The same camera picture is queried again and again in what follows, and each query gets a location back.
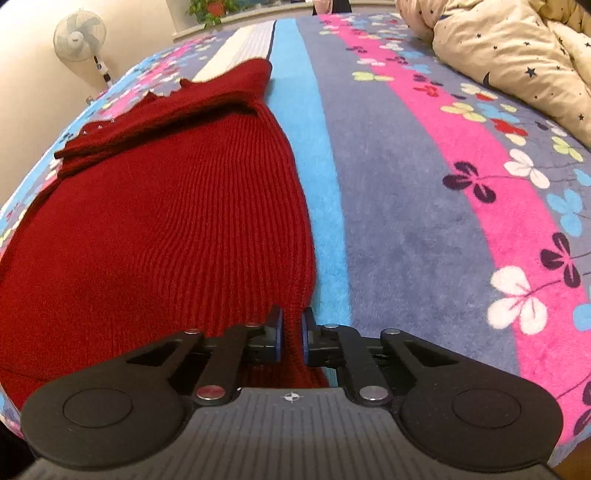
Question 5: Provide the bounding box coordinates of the white standing fan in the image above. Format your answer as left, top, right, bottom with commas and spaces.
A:
53, 10, 114, 88

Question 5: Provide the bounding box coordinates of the red knitted sweater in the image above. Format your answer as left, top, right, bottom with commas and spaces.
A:
0, 58, 331, 411

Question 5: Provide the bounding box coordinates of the floral striped blanket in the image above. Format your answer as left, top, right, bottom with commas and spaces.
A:
0, 11, 591, 464

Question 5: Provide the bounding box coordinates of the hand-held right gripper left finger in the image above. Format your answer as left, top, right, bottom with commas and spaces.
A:
124, 305, 284, 408

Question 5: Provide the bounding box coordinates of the cream star print duvet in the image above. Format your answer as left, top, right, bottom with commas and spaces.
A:
396, 0, 591, 149

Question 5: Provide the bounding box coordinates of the potted green plant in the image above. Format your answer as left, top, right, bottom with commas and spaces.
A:
187, 0, 242, 27

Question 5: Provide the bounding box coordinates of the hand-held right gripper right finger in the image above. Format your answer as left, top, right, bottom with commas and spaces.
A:
301, 307, 462, 408

